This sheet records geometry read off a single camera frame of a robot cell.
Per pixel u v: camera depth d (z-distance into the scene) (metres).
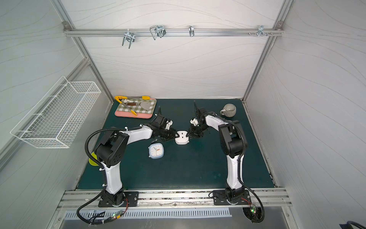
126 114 1.12
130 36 0.80
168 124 0.86
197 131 0.87
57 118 0.69
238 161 0.57
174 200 0.75
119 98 1.18
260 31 0.77
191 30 0.78
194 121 0.94
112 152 0.51
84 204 0.60
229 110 1.10
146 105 1.16
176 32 0.79
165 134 0.84
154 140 0.94
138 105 1.15
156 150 0.88
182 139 0.93
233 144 0.54
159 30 0.76
